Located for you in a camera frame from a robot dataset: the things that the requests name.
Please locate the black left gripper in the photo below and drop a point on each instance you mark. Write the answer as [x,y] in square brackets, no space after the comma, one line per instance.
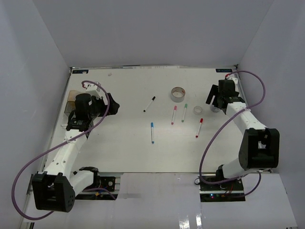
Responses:
[114,106]

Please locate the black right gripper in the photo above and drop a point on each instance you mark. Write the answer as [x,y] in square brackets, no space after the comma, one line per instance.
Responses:
[214,91]

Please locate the clear jar of paper clips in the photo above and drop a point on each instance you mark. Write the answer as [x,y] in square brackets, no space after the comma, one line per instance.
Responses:
[214,109]

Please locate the green capped white marker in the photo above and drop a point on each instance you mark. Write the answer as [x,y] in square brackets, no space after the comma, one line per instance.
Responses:
[184,113]

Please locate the red capped white marker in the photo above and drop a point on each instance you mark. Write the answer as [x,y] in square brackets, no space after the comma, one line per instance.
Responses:
[199,128]

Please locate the black capped white marker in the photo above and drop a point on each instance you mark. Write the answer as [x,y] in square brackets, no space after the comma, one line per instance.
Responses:
[149,104]

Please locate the blue capped white marker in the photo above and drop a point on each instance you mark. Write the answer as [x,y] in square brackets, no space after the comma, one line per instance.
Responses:
[152,133]

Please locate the pink capped white marker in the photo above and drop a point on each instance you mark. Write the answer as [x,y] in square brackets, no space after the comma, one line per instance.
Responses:
[173,116]

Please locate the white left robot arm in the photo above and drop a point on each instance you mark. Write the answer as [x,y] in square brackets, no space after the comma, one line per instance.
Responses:
[56,188]

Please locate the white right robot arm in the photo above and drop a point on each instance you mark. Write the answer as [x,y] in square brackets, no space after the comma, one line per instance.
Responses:
[259,147]

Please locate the black label right corner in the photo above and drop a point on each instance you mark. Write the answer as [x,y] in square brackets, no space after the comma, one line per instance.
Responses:
[221,70]

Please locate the black label corner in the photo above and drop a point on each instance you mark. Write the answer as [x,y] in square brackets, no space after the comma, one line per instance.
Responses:
[80,71]
[221,70]

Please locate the small clear tape roll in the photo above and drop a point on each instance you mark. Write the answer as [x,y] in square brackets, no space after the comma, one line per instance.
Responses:
[197,110]

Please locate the large white tape roll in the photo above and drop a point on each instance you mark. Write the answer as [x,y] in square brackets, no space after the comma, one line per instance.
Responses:
[177,94]

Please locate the clear brown organizer container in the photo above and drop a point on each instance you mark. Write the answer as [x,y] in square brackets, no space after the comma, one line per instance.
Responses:
[70,103]

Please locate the black label left corner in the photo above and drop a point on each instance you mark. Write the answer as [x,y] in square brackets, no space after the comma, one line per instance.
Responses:
[80,71]

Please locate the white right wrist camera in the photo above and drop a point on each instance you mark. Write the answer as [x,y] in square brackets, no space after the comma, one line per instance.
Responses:
[232,77]

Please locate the aluminium rail right edge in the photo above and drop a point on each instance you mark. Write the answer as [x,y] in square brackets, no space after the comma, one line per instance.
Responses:
[239,85]

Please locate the aluminium rail edge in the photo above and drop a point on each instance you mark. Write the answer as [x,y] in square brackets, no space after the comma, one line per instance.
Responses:
[30,186]
[239,85]

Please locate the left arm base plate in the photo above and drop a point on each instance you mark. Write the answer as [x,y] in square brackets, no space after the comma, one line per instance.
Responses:
[104,190]

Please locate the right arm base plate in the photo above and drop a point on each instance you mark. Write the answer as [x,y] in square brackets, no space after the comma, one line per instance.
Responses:
[232,191]

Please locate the aluminium rail left edge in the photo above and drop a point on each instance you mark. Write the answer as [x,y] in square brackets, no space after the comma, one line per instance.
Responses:
[30,186]

